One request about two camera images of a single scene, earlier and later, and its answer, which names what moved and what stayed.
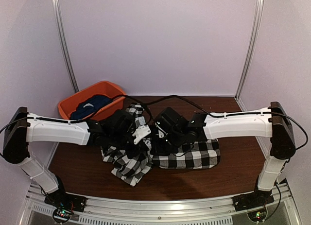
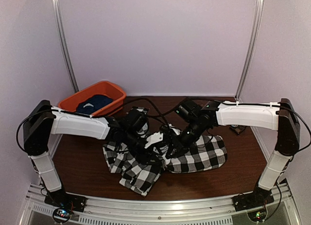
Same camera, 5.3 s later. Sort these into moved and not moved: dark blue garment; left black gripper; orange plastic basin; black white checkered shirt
Moved: left black gripper; black white checkered shirt
Not moved: dark blue garment; orange plastic basin
